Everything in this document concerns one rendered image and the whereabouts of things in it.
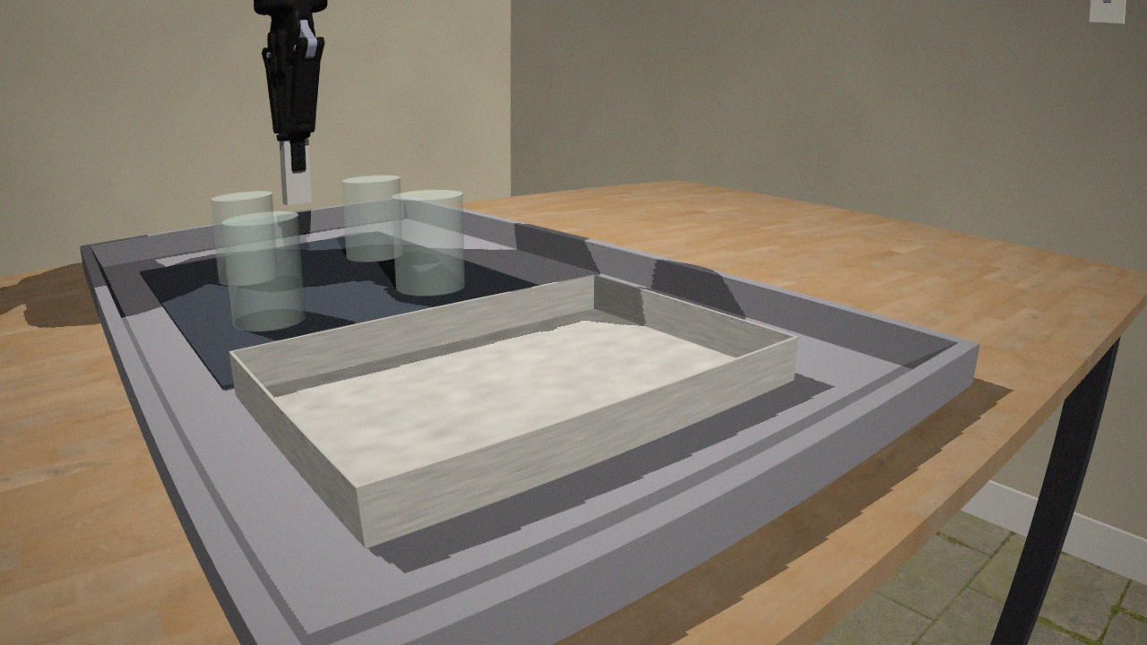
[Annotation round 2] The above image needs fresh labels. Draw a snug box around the clear glass cylinder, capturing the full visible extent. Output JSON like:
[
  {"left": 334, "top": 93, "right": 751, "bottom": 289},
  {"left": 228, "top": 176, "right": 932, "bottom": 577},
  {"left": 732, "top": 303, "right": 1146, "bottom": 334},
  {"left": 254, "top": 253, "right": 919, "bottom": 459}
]
[
  {"left": 223, "top": 211, "right": 306, "bottom": 331},
  {"left": 211, "top": 191, "right": 273, "bottom": 286},
  {"left": 392, "top": 191, "right": 465, "bottom": 296},
  {"left": 342, "top": 176, "right": 401, "bottom": 262}
]

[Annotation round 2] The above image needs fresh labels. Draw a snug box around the grey rectangular tray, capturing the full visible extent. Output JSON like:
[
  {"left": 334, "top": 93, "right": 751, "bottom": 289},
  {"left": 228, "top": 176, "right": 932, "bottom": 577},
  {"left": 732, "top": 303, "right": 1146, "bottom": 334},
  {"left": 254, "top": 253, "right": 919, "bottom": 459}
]
[{"left": 229, "top": 274, "right": 798, "bottom": 547}]

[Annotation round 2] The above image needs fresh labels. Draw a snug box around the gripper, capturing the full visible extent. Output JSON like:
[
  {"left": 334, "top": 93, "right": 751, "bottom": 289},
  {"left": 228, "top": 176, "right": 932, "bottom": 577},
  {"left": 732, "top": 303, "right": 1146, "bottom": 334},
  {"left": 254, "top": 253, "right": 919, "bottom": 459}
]
[{"left": 253, "top": 0, "right": 327, "bottom": 205}]

